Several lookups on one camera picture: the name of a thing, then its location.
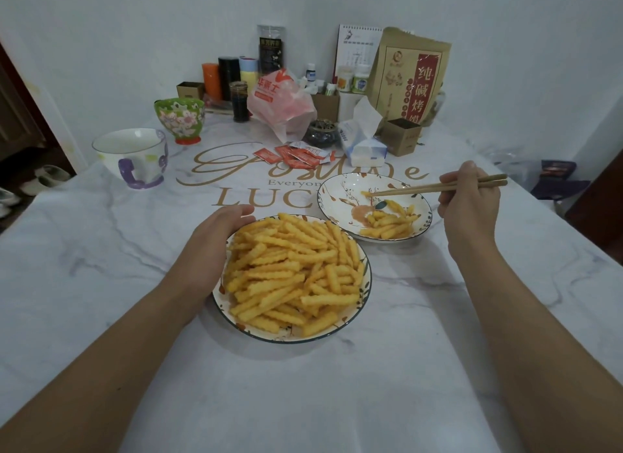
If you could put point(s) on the person's right hand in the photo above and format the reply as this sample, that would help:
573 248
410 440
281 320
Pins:
472 214

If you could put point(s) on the person's left hand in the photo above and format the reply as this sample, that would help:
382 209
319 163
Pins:
207 245

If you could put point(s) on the person's right thumb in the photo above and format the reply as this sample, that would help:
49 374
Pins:
447 197

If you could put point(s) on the person's left fingers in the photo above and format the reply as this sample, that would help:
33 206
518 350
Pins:
241 216

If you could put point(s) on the wooden chopstick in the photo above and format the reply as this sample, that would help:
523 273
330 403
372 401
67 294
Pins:
413 191
413 186

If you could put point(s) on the large white patterned plate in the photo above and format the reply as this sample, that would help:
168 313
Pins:
357 299

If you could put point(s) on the person's right forearm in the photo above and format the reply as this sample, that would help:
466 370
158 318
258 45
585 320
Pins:
535 350

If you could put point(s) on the person's left forearm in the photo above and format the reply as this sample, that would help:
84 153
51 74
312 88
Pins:
102 365

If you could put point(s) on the small heap of crinkle fries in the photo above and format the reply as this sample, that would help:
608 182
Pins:
389 222

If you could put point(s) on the clear plastic bag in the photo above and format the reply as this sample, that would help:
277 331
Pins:
508 167

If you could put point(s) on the brown open carton box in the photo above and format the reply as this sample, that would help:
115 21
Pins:
400 138

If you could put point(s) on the large pile of crinkle fries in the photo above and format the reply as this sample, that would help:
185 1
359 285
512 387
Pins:
292 272

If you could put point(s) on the pile of red sauce packets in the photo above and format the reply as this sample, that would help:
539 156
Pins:
297 155

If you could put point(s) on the small white patterned plate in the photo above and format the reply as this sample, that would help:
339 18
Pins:
340 194

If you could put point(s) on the white tissue pack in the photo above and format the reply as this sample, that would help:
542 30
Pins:
360 141

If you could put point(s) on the dark blue packets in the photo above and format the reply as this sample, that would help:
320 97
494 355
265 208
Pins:
559 180

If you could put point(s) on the dark glass jar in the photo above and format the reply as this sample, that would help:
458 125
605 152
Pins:
239 102

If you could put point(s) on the dark ceramic incense burner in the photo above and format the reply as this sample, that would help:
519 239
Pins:
321 133

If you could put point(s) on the green floral bowl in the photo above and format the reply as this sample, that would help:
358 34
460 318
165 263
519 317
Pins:
180 116

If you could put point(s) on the white mug with purple print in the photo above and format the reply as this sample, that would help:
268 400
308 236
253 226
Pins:
136 163

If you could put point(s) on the white and red plastic bag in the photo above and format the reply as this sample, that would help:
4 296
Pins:
280 104

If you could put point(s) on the large brown paper bag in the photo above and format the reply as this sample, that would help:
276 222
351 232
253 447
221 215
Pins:
409 77

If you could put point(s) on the white carton box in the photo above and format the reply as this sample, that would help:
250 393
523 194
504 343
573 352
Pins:
349 106

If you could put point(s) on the small open cardboard box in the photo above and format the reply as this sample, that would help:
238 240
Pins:
190 90

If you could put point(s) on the brown cardboard box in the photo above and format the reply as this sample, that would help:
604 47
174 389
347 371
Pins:
327 108

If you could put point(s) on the black cylinder container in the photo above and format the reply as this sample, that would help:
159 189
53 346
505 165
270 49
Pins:
228 77

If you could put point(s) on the orange cylinder container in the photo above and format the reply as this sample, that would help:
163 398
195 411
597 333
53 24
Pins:
211 80

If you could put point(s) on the yellow and blue cup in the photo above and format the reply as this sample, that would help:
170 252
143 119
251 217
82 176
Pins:
249 72

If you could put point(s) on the white bottle with green label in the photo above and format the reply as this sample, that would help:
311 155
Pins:
361 81

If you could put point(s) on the white bottle with yellow label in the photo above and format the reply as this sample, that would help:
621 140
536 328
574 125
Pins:
345 80

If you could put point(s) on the white desk calendar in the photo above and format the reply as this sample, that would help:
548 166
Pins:
357 43

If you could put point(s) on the white slippers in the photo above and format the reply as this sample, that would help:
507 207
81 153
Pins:
46 177

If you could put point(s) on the brown wooden door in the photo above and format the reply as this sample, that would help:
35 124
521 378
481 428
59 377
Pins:
24 121

